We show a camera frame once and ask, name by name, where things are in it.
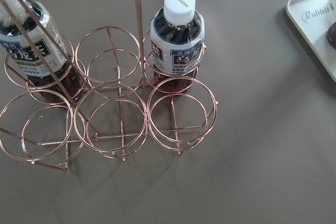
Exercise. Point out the tea bottle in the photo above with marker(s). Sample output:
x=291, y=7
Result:
x=44, y=64
x=177, y=33
x=331, y=35

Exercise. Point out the copper wire bottle rack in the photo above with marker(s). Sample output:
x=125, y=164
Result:
x=119, y=105

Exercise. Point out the white serving tray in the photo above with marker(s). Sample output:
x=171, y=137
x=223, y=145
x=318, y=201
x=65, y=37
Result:
x=312, y=18

